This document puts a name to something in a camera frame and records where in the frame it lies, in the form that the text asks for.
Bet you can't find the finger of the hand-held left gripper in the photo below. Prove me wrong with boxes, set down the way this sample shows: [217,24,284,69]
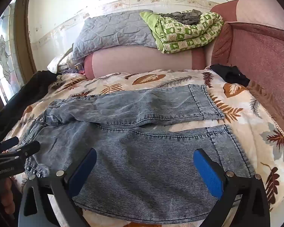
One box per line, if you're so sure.
[0,136,19,154]
[13,141,41,158]

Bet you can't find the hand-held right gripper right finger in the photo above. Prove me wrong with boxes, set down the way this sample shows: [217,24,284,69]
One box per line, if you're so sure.
[193,148,271,227]

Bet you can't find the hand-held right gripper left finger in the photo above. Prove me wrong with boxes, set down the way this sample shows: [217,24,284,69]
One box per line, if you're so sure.
[18,148,97,227]

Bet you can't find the grey-blue denim pants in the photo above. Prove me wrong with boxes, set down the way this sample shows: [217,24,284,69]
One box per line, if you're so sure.
[24,84,256,225]

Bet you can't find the person's left hand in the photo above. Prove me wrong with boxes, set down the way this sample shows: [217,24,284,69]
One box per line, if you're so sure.
[0,177,16,214]

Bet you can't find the large black garment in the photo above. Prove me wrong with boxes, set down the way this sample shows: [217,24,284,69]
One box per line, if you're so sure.
[0,70,58,142]

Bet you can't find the leaf-print fleece blanket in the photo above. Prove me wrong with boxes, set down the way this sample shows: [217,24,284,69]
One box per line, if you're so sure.
[5,68,284,227]

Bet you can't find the white crumpled cloth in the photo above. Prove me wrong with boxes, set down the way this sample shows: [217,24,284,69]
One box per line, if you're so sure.
[47,50,74,74]

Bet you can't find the patterned glass window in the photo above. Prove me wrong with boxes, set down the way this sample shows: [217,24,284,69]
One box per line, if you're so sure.
[0,0,25,104]

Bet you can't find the purple printed cloth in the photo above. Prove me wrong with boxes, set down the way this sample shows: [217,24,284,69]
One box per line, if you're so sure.
[66,61,86,75]

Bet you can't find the small black cloth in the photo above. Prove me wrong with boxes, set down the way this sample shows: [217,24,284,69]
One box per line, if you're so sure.
[209,64,251,87]

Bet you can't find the pink bed sheet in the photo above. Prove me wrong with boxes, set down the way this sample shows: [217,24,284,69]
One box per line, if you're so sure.
[84,45,206,79]

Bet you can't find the green patterned quilt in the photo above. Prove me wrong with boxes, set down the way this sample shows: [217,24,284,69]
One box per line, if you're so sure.
[140,11,225,54]

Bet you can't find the grey quilted pillow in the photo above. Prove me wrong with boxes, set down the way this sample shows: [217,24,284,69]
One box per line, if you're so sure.
[72,9,158,61]

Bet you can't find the crumpled grey cloth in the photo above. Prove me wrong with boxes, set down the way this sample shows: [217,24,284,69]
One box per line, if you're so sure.
[161,9,204,25]

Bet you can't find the brown wooden frame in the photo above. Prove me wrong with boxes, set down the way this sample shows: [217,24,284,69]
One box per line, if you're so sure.
[14,0,37,76]

